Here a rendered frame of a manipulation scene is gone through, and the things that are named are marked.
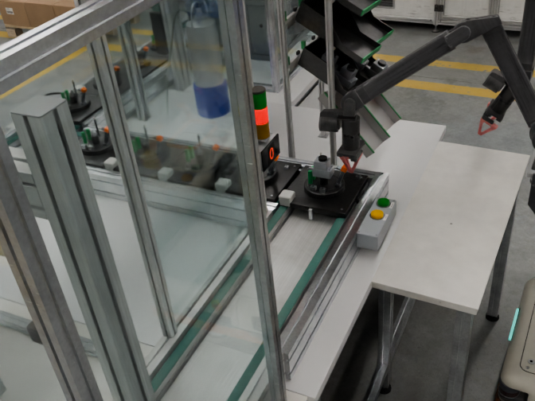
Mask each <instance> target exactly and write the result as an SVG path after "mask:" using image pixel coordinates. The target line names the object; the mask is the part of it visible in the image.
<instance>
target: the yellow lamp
mask: <svg viewBox="0 0 535 401"><path fill-rule="evenodd" d="M256 130H257V138H258V139H259V140H262V139H266V138H269V137H270V128H269V121H268V122H267V123H266V124H264V125H256Z"/></svg>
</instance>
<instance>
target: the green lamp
mask: <svg viewBox="0 0 535 401"><path fill-rule="evenodd" d="M253 102H254V109H255V110H262V109H264V108H266V107H267V96H266V91H265V92H264V93H262V94H259V95H253Z"/></svg>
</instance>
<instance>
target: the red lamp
mask: <svg viewBox="0 0 535 401"><path fill-rule="evenodd" d="M255 117H256V125H264V124H266V123H267V122H268V121H269V120H268V106H267V107H266V108H264V109H262V110H255Z"/></svg>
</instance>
